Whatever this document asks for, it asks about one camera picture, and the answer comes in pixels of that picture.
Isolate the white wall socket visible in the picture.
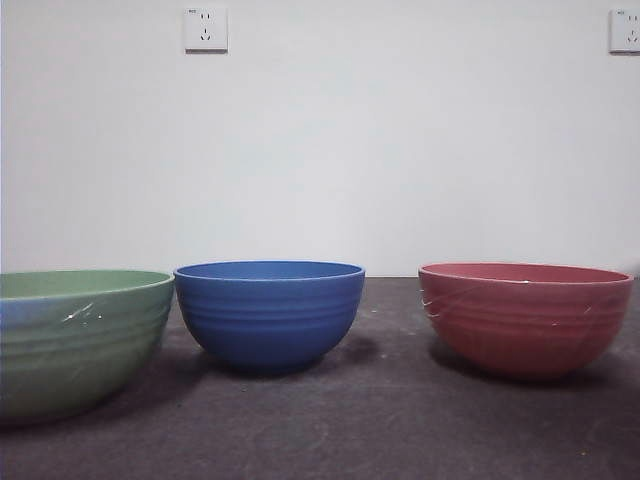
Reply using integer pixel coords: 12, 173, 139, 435
608, 8, 640, 55
183, 6, 229, 55

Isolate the red ribbed bowl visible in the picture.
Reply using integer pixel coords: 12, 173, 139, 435
418, 261, 635, 379

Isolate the blue ribbed bowl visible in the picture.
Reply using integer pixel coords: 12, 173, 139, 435
173, 260, 367, 375

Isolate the green ribbed bowl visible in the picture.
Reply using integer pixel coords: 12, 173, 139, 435
0, 269, 176, 422

